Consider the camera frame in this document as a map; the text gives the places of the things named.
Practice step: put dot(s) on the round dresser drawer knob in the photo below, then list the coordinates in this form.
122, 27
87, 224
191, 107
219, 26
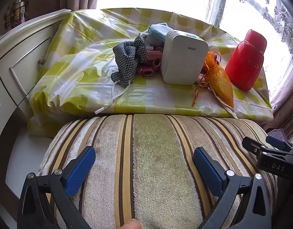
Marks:
41, 60

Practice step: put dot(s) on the floral lace curtain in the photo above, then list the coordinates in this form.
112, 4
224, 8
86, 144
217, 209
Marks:
280, 16

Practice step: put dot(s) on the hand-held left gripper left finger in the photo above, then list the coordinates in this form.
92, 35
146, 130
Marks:
80, 171

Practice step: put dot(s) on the blue face mask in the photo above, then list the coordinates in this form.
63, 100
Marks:
157, 32

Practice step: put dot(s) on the dark lidded jar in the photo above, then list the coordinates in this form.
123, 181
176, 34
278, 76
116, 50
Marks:
16, 13

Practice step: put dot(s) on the striped beige cushion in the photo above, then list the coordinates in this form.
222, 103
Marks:
148, 167

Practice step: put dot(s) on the black white checked cloth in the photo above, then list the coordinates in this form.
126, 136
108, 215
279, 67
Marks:
127, 62

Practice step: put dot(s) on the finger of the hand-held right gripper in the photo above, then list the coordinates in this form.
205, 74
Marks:
252, 145
277, 142

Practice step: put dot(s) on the orange organza sachet bag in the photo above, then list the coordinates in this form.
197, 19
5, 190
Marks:
221, 85

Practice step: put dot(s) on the red thermos bottle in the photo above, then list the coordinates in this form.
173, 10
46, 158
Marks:
244, 62

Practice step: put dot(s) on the white ribbed electric device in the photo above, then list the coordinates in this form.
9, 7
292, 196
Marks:
182, 59

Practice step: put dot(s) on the yellow checked plastic tablecloth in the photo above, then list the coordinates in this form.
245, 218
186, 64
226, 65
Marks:
72, 76

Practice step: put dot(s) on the person's left hand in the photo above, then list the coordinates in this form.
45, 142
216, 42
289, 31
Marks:
131, 224

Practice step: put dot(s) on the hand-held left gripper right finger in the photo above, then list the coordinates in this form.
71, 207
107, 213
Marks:
208, 171

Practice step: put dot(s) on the white dresser with silver trim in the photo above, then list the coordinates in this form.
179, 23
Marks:
20, 59

